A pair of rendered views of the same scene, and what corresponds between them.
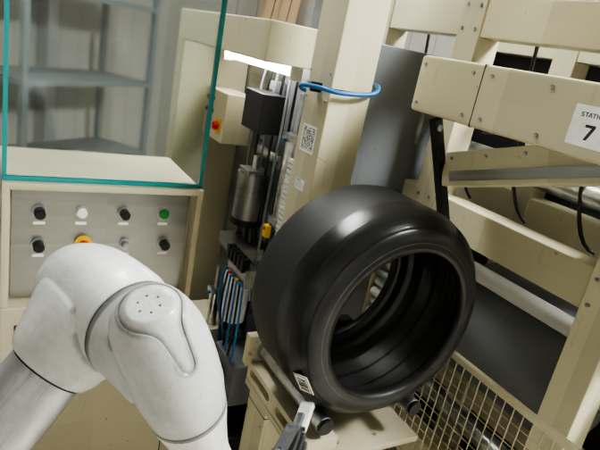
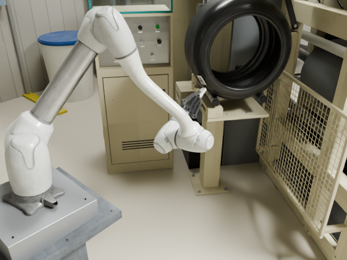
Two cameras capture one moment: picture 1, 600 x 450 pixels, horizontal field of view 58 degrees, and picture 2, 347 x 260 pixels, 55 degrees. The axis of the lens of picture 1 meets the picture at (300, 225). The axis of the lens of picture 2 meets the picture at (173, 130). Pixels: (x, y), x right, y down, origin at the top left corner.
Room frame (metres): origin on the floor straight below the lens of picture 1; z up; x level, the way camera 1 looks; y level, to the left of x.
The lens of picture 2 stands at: (-0.57, -0.58, 1.65)
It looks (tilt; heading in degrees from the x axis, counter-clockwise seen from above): 29 degrees down; 22
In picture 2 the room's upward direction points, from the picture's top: straight up
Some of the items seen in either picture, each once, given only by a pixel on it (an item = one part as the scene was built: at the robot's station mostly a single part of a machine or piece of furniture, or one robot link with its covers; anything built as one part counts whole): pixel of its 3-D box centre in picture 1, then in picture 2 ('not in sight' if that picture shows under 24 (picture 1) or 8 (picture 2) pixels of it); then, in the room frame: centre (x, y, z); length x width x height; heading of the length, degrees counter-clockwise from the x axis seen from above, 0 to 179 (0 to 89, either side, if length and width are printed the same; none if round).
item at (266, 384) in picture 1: (287, 404); (207, 100); (1.23, -0.06, 0.83); 0.36 x 0.09 x 0.06; 32
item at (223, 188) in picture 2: not in sight; (208, 182); (1.51, -0.03, 0.01); 0.27 x 0.27 x 0.02; 32
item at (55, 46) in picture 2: not in sight; (69, 66); (2.63, 2.11, 0.37); 0.62 x 0.61 x 0.75; 160
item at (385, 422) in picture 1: (329, 406); (229, 104); (1.31, -0.18, 0.80); 0.37 x 0.36 x 0.02; 122
